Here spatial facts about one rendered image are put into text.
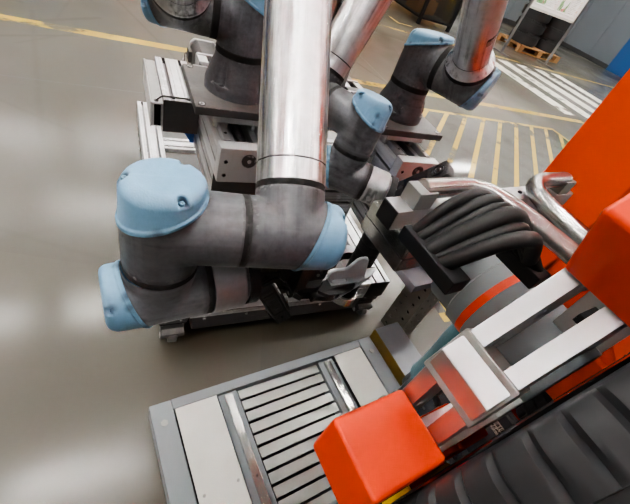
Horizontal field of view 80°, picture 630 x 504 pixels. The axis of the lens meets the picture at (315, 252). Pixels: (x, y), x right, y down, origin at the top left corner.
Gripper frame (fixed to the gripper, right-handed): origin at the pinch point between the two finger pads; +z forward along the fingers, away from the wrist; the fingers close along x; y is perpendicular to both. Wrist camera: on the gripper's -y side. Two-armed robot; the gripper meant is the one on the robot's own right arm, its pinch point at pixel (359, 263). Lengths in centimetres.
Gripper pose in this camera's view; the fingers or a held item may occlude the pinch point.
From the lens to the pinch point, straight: 59.7
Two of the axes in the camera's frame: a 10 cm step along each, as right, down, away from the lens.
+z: 8.5, -1.3, 5.1
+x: -4.4, -7.1, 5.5
